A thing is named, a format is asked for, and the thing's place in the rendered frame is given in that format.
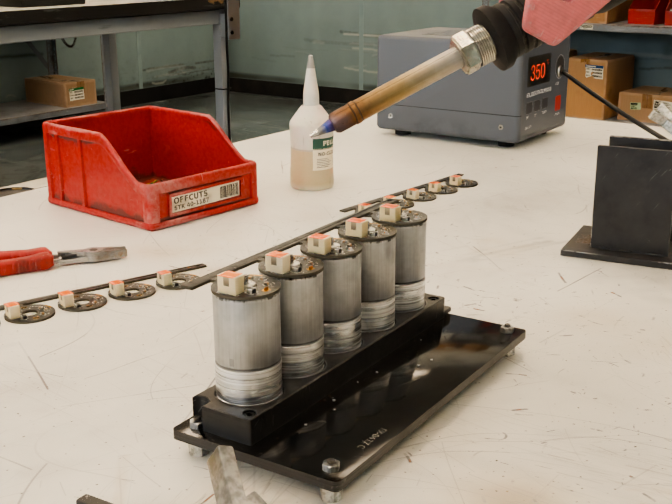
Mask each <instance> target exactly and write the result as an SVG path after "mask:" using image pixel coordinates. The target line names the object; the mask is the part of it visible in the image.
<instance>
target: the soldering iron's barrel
mask: <svg viewBox="0 0 672 504"><path fill-rule="evenodd" d="M449 47H450V49H449V50H447V51H445V52H443V53H441V54H439V55H437V56H436V57H434V58H432V59H430V60H428V61H426V62H424V63H423V64H421V65H419V66H417V67H415V68H413V69H411V70H409V71H408V72H406V73H404V74H402V75H400V76H398V77H396V78H395V79H393V80H391V81H389V82H387V83H385V84H383V85H382V86H380V87H378V88H376V89H374V90H372V91H370V92H368V93H367V94H365V95H363V96H361V97H359V98H357V99H355V100H354V101H350V102H348V103H347V104H346V105H344V106H342V107H341V108H339V109H337V110H335V111H333V112H331V113H330V114H329V116H328V118H329V119H330V121H331V122H332V124H333V126H334V128H335V131H336V132H337V133H341V132H343V131H345V130H347V129H349V128H351V127H353V126H354V125H356V124H360V123H362V122H363V121H364V120H366V119H367V118H369V117H371V116H373V115H375V114H377V113H379V112H380V111H382V110H384V109H386V108H388V107H390V106H392V105H393V104H395V103H397V102H399V101H401V100H403V99H405V98H406V97H408V96H410V95H412V94H414V93H416V92H418V91H419V90H421V89H423V88H425V87H427V86H429V85H431V84H432V83H434V82H436V81H438V80H440V79H442V78H444V77H445V76H447V75H449V74H451V73H453V72H455V71H457V70H458V69H460V68H461V69H462V70H463V71H464V72H465V74H468V75H470V74H472V73H473V72H475V71H477V70H479V69H480V67H483V66H485V65H487V64H489V63H490V62H492V61H494V60H496V59H497V50H496V47H495V44H494V42H493V39H492V37H491V36H490V34H489V32H488V31H487V30H486V28H485V27H484V26H483V25H481V24H476V25H474V26H472V27H471V28H469V29H467V30H465V31H461V32H459V33H457V34H455V35H454V36H452V38H451V42H450V46H449Z"/></svg>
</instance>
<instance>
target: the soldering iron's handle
mask: <svg viewBox="0 0 672 504"><path fill-rule="evenodd" d="M625 1H627V0H611V1H610V2H608V3H607V4H606V5H605V6H604V7H602V8H601V9H600V10H599V11H598V12H596V13H595V14H598V13H605V12H607V11H609V10H610V9H612V8H614V7H616V6H618V5H620V4H621V3H623V2H625ZM524 6H525V0H502V1H500V3H496V4H495V5H493V6H487V5H482V6H480V7H478V8H476V9H474V10H473V13H472V19H473V24H474V25H476V24H481V25H483V26H484V27H485V28H486V30H487V31H488V32H489V34H490V36H491V37H492V39H493V42H494V44H495V47H496V50H497V59H496V60H494V61H492V62H493V63H494V65H495V66H496V67H498V68H499V69H500V70H502V71H505V70H507V69H509V68H511V67H512V66H514V64H515V62H516V59H517V58H518V57H520V56H522V55H524V53H528V52H530V51H531V50H532V49H533V48H537V47H539V46H540V45H541V44H544V43H545V42H543V41H541V40H539V39H538V38H536V37H534V36H532V35H530V34H529V33H527V32H525V31H524V30H523V28H522V19H523V12H524ZM595 14H594V15H595ZM594 15H593V16H592V17H594ZM592 17H590V18H589V19H591V18H592ZM589 19H588V20H589Z"/></svg>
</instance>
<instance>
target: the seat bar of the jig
mask: <svg viewBox="0 0 672 504"><path fill-rule="evenodd" d="M444 306H445V298H444V297H442V296H437V295H432V294H427V293H425V307H424V308H422V309H420V310H417V311H413V312H404V313H395V325H394V326H393V327H392V328H390V329H387V330H384V331H379V332H361V347H360V348H359V349H357V350H355V351H352V352H348V353H343V354H324V370H323V371H322V372H320V373H318V374H316V375H314V376H310V377H306V378H299V379H284V378H282V390H283V394H282V396H281V397H280V398H279V399H277V400H275V401H273V402H270V403H267V404H264V405H258V406H234V405H229V404H226V403H223V402H221V401H220V400H218V399H217V398H216V384H215V385H214V386H212V387H210V388H208V389H206V390H204V391H203V392H201V393H199V394H197V395H195V396H194V397H192V402H193V416H195V415H200V416H201V417H202V422H203V431H205V432H208V433H211V434H214V435H217V436H220V437H223V438H226V439H229V440H233V441H236V442H239V443H242V444H245V445H248V446H253V445H254V444H256V443H257V442H259V441H260V440H262V439H263V438H265V437H266V436H268V435H269V434H271V433H272V432H274V431H275V430H277V429H278V428H280V427H281V426H283V425H284V424H286V423H287V422H289V421H290V420H292V419H293V418H295V417H296V416H298V415H299V414H301V413H302V412H304V411H305V410H307V409H308V408H310V407H311V406H312V405H314V404H315V403H317V402H318V401H320V400H321V399H323V398H324V397H326V396H327V395H329V394H330V393H332V392H333V391H335V390H336V389H338V388H339V387H341V386H342V385H344V384H345V383H347V382H348V381H350V380H351V379H353V378H354V377H356V376H357V375H359V374H360V373H362V372H363V371H365V370H366V369H368V368H369V367H371V366H372V365H374V364H375V363H377V362H378V361H380V360H381V359H383V358H384V357H386V356H387V355H389V354H390V353H392V352H393V351H395V350H396V349H398V348H399V347H401V346H402V345H404V344H405V343H407V342H408V341H410V340H411V339H413V338H414V337H416V336H417V335H419V334H420V333H422V332H423V331H425V330H426V329H428V328H429V327H431V326H432V325H434V324H435V323H437V322H438V321H440V320H441V319H443V318H444Z"/></svg>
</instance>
